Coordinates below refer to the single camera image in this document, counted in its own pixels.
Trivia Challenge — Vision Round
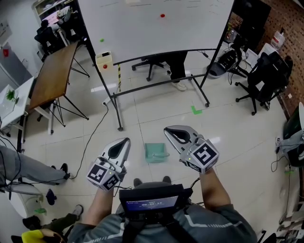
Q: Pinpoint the thin black cable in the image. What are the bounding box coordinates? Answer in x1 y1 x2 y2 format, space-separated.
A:
271 147 294 215

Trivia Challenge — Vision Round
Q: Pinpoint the black floor cable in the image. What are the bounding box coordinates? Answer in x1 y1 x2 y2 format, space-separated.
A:
68 102 110 180

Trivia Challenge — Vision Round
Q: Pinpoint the person's left forearm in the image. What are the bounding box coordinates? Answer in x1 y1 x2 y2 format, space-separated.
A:
82 187 119 226

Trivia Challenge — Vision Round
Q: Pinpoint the grey plastic bin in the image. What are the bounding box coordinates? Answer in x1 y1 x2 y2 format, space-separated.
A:
207 62 227 80

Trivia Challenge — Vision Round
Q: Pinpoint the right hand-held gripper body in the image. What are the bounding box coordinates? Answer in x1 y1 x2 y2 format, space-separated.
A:
179 135 220 175

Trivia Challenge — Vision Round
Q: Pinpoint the clear water jug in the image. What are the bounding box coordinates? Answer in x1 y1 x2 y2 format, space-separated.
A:
270 30 286 51

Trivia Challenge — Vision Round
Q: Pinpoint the cream plastic box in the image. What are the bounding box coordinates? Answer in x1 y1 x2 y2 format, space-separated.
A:
95 51 114 73

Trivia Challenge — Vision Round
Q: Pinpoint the chest-mounted black screen device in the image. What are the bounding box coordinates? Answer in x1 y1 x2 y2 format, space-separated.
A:
118 183 193 221

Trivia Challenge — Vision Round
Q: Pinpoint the black computer case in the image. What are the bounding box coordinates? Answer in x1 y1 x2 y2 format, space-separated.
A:
218 49 238 72

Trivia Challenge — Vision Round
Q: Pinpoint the dark green chair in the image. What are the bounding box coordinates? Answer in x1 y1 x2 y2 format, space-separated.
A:
283 102 304 141

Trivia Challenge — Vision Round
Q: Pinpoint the teal green dustpan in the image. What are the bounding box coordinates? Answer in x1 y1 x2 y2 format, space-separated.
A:
144 142 171 164

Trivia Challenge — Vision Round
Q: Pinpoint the brown wooden table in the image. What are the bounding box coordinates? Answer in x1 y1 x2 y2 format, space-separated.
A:
28 41 91 135

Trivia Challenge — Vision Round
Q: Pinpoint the whiteboard on black wheeled stand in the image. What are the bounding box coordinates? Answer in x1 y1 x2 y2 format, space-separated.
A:
76 0 236 132

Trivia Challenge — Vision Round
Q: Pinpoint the small green plant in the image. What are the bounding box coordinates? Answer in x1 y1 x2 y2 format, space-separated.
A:
6 89 20 104

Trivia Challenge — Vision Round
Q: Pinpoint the white tiled floor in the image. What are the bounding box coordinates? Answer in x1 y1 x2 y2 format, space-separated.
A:
0 40 304 243

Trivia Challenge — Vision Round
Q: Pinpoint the person's grey shirt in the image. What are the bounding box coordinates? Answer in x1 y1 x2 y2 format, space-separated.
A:
67 203 258 243

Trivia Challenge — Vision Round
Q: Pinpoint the black office chair base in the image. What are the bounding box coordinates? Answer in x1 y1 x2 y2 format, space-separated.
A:
131 56 172 82

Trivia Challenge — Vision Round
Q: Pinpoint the white shelf unit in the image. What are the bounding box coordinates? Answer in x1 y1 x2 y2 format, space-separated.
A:
31 0 79 26

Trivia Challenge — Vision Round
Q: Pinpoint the black mesh office chair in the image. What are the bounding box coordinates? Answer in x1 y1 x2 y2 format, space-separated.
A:
235 50 294 116

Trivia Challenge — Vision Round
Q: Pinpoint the white table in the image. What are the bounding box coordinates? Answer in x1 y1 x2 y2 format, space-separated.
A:
0 76 35 152

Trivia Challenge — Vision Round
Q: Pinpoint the dark blue cloth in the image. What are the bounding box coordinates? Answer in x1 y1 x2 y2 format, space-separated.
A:
45 188 58 206

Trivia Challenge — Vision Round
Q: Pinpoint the yellow object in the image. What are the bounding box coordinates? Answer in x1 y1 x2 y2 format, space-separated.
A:
21 229 48 243

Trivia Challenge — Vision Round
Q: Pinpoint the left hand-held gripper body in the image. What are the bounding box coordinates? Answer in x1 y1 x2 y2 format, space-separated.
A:
86 155 127 192

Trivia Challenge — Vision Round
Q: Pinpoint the person's right forearm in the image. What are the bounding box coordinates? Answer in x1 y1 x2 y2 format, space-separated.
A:
198 166 232 212

